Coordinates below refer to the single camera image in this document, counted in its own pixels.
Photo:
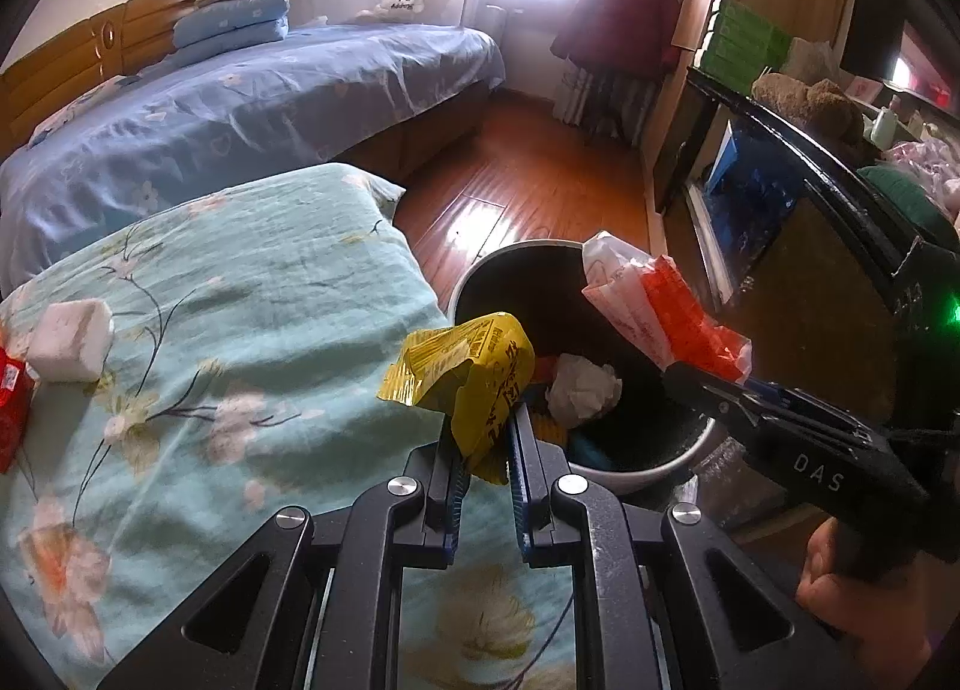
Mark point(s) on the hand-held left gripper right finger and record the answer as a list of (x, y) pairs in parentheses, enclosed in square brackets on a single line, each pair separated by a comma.
[(523, 487)]

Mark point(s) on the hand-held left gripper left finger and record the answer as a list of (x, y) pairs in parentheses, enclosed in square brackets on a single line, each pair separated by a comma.
[(452, 487)]

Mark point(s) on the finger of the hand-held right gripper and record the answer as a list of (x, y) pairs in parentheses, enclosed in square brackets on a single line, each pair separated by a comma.
[(787, 397), (712, 397)]

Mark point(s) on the red white snack wrapper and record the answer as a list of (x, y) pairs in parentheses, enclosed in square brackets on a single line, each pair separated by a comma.
[(645, 307)]

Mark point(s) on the yellow snack wrapper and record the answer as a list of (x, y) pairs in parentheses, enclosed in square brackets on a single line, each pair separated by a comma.
[(465, 375)]

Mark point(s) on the white tissue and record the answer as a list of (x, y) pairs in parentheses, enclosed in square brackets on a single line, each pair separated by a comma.
[(585, 390)]

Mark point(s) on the black round trash bin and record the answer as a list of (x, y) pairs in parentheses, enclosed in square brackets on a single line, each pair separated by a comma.
[(517, 285)]

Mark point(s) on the person's right hand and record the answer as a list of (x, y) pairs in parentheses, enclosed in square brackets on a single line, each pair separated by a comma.
[(862, 615)]

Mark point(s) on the dark green cloth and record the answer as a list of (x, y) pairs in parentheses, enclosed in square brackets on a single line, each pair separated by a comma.
[(904, 199)]

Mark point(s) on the pink plastic bag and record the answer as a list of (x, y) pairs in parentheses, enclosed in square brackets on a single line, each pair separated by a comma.
[(926, 169)]

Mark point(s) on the pale green bottle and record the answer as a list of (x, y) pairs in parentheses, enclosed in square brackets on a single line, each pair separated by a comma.
[(883, 126)]

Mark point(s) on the teal floral blanket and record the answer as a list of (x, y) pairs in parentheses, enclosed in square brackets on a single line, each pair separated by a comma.
[(225, 360)]

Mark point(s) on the brown teddy bear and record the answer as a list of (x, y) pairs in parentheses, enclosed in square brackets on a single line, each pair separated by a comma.
[(814, 105)]

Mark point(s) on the black monitor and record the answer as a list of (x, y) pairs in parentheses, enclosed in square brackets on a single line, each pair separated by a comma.
[(877, 30)]

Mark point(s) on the stack of green boxes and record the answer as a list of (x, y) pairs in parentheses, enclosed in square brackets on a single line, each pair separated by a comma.
[(746, 37)]

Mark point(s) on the dark red coat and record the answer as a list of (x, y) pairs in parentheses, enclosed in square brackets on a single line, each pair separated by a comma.
[(622, 22)]

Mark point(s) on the bed with blue sheet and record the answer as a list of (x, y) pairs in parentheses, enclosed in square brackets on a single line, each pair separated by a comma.
[(262, 105)]

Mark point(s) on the white floor appliance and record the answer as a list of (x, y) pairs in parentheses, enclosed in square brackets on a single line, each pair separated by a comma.
[(496, 21)]

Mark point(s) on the red carton box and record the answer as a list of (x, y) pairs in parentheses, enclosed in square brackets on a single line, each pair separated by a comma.
[(11, 412)]

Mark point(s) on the folded blue quilt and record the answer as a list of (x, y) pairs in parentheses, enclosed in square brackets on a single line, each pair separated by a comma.
[(232, 22)]

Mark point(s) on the wooden headboard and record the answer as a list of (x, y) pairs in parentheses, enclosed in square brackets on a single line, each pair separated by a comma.
[(90, 45)]

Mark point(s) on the wall radiator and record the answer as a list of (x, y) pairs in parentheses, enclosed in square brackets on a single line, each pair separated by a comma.
[(607, 101)]

